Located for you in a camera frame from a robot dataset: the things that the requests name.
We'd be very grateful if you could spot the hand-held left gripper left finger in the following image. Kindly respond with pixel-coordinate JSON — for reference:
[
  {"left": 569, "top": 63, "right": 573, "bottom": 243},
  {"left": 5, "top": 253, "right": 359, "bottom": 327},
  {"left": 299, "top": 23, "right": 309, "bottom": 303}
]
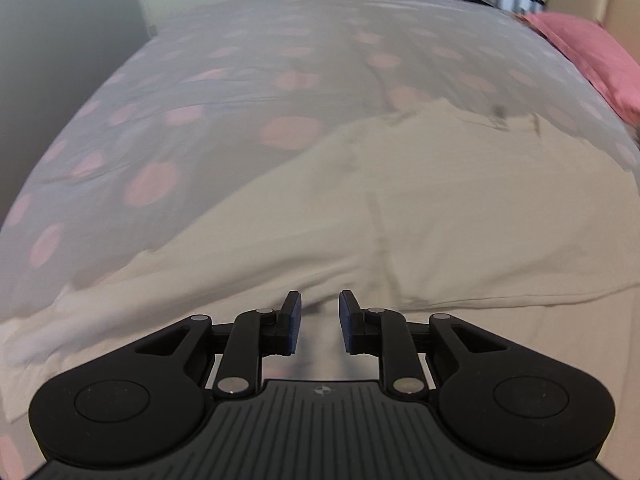
[{"left": 120, "top": 290, "right": 303, "bottom": 402}]

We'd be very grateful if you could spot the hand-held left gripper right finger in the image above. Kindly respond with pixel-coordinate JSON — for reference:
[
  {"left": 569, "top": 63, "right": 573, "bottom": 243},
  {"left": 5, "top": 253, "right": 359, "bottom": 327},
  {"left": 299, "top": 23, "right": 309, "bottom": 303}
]
[{"left": 338, "top": 290, "right": 521, "bottom": 402}]

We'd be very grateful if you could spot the grey pink-dotted bed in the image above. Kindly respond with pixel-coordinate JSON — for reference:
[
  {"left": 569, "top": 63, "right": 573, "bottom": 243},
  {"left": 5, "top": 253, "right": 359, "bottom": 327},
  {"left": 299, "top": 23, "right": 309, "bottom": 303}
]
[{"left": 0, "top": 0, "right": 640, "bottom": 480}]

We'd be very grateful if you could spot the pink pillow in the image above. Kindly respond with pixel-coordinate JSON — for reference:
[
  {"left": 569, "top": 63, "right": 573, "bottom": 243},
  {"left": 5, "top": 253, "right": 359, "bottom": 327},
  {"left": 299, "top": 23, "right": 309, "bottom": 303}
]
[{"left": 520, "top": 10, "right": 640, "bottom": 123}]

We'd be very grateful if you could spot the cream padded headboard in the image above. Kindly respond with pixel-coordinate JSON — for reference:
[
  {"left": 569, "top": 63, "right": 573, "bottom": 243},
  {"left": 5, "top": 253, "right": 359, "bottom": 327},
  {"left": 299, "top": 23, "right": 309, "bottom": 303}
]
[{"left": 550, "top": 0, "right": 640, "bottom": 91}]

